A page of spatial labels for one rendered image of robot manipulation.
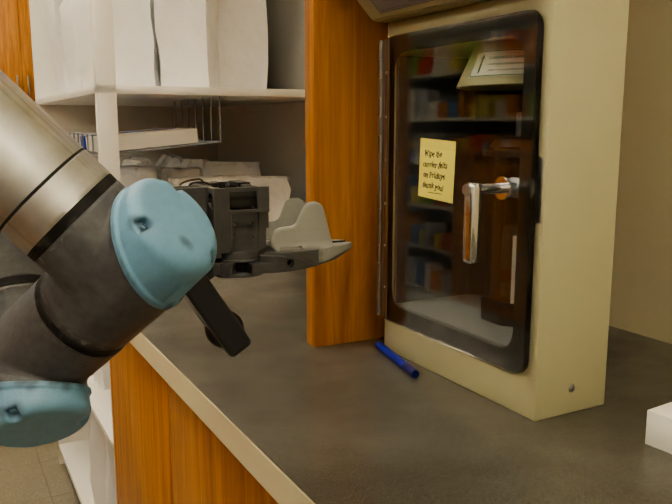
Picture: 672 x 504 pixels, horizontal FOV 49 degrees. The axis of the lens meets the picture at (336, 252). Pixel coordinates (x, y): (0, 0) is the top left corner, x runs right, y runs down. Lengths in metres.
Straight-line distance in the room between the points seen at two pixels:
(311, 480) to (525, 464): 0.21
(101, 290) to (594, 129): 0.58
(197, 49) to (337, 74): 0.92
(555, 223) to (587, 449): 0.24
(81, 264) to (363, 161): 0.70
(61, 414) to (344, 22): 0.73
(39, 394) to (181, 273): 0.14
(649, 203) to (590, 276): 0.42
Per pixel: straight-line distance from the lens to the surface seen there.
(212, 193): 0.65
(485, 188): 0.84
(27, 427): 0.57
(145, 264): 0.47
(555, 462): 0.80
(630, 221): 1.32
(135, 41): 2.06
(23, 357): 0.55
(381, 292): 1.09
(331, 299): 1.12
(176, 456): 1.25
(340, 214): 1.11
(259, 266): 0.66
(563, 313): 0.88
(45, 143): 0.49
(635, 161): 1.31
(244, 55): 2.13
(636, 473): 0.80
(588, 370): 0.93
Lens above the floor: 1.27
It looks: 10 degrees down
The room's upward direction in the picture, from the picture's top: straight up
